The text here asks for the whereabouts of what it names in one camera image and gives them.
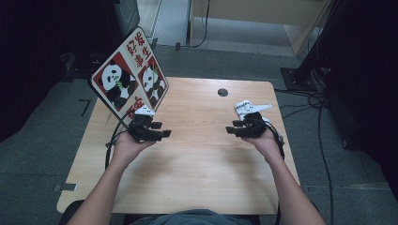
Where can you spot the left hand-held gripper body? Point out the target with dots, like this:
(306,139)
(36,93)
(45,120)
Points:
(142,129)

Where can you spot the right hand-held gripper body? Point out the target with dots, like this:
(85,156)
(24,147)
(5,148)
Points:
(255,125)

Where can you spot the person's left hand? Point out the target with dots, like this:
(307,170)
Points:
(125,146)

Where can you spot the person's right hand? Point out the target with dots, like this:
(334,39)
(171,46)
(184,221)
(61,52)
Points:
(269,145)

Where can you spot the black metal stand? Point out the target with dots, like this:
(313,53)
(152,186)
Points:
(300,78)

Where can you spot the black flat stand base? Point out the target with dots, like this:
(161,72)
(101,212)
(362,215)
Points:
(81,70)

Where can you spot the person's grey shirt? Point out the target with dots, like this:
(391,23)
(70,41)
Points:
(194,218)

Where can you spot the black chair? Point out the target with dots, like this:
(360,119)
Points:
(70,212)

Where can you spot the light wooden cabinet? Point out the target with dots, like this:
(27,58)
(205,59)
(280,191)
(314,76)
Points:
(266,12)

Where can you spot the black equipment cabinet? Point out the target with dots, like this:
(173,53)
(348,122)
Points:
(125,15)

